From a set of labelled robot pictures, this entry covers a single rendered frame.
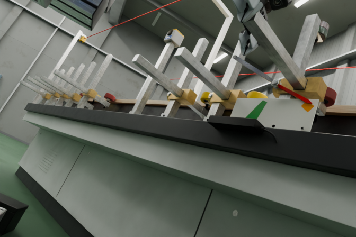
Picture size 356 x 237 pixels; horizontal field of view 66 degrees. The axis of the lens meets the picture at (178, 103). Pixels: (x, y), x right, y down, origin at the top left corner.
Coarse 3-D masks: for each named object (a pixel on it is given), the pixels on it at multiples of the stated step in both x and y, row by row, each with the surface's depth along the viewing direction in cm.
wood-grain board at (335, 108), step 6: (96, 102) 229; (114, 102) 202; (120, 102) 195; (126, 102) 189; (132, 102) 183; (150, 102) 167; (156, 102) 163; (162, 102) 158; (168, 102) 154; (198, 102) 136; (330, 108) 89; (336, 108) 88; (342, 108) 86; (348, 108) 85; (354, 108) 84; (330, 114) 90; (336, 114) 88; (342, 114) 87; (348, 114) 85; (354, 114) 84
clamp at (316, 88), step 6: (306, 78) 76; (312, 78) 75; (318, 78) 74; (282, 84) 81; (288, 84) 80; (306, 84) 75; (312, 84) 74; (318, 84) 73; (324, 84) 75; (276, 90) 82; (282, 90) 80; (294, 90) 77; (300, 90) 76; (306, 90) 74; (312, 90) 73; (318, 90) 73; (324, 90) 75; (276, 96) 83; (294, 96) 79; (306, 96) 76; (312, 96) 75; (318, 96) 74; (324, 96) 75
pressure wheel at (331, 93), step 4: (328, 88) 82; (332, 88) 82; (328, 92) 82; (332, 92) 82; (328, 96) 81; (332, 96) 82; (324, 100) 84; (328, 100) 83; (332, 100) 82; (328, 104) 85; (332, 104) 84; (316, 116) 83; (316, 120) 82
